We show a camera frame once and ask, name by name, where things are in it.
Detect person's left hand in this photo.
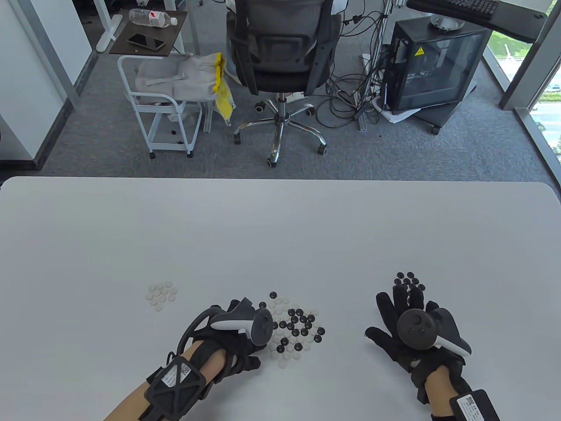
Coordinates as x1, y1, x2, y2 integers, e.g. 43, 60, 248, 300
199, 332, 269, 385

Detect person's right hand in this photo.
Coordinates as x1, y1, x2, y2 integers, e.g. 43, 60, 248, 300
365, 285, 473, 406

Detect pile of mixed go stones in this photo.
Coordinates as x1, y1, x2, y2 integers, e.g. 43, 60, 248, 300
259, 291, 327, 369

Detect cluster of black go stones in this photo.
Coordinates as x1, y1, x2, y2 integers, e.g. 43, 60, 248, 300
394, 272, 426, 303

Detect cluster of white go stones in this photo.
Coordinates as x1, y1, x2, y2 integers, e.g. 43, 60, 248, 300
146, 281, 178, 312

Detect person's left forearm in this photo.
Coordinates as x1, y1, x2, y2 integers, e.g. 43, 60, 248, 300
103, 340, 228, 421

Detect black and white right controller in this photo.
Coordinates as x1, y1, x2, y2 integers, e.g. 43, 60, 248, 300
397, 307, 472, 356

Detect black and white controller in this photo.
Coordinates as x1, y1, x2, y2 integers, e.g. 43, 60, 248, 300
177, 297, 273, 356
397, 307, 472, 356

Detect black and white left controller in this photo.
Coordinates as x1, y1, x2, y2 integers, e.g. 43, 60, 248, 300
177, 297, 273, 356

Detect white papers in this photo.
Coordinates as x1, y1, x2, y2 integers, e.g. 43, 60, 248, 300
373, 96, 421, 123

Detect black wheeled platform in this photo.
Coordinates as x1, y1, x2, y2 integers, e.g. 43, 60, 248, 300
414, 94, 476, 136

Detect yellow plastic bag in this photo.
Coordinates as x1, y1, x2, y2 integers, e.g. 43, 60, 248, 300
212, 53, 236, 127

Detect white rolling cart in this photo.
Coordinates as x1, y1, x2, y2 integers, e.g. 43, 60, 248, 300
117, 55, 203, 159

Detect grey fabric bag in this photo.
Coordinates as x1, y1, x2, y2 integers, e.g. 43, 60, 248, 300
135, 55, 220, 103

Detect black computer case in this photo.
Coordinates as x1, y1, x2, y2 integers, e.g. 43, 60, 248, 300
383, 18, 492, 115

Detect grey window pillar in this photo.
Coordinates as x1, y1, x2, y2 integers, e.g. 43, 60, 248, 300
499, 0, 561, 112

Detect black mesh office chair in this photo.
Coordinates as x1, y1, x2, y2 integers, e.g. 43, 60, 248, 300
226, 0, 342, 169

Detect brown side table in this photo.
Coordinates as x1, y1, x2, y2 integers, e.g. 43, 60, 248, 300
109, 10, 188, 57

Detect black smartphone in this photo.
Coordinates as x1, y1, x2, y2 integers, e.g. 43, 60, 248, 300
127, 33, 166, 50

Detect round silver stand base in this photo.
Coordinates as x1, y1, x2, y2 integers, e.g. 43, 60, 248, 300
430, 12, 465, 32

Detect white desk leg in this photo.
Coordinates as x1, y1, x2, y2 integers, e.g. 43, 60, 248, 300
94, 0, 124, 54

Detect black keyboard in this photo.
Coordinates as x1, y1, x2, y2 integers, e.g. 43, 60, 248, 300
432, 0, 500, 21

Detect clear plastic water bottle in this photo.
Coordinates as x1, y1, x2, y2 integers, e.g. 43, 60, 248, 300
129, 8, 178, 28

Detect black patterned wrist camera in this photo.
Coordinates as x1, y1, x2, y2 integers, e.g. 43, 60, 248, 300
146, 356, 206, 421

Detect black labelled wrist camera box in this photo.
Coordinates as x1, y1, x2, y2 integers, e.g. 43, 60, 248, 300
451, 389, 501, 421

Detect aluminium frame post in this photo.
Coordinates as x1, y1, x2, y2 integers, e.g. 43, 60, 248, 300
359, 0, 393, 132

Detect tangle of black floor cables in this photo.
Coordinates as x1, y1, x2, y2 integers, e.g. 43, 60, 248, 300
316, 0, 391, 130

